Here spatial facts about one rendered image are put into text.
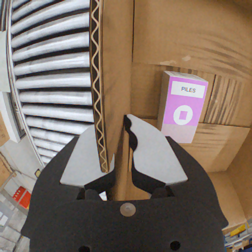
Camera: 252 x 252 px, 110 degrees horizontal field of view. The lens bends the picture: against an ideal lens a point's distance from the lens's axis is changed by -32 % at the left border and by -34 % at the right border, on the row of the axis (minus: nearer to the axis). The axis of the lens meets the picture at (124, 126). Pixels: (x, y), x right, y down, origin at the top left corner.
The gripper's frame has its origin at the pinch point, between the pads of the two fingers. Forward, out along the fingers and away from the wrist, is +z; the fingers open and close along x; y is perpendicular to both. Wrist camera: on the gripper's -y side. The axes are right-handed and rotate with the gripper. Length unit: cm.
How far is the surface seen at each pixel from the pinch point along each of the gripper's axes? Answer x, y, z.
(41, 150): -43, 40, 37
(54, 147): -31, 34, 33
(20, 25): -38, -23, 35
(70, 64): -15.2, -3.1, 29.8
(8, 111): -63, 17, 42
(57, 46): -19.8, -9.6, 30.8
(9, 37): -47, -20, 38
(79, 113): -13.6, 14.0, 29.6
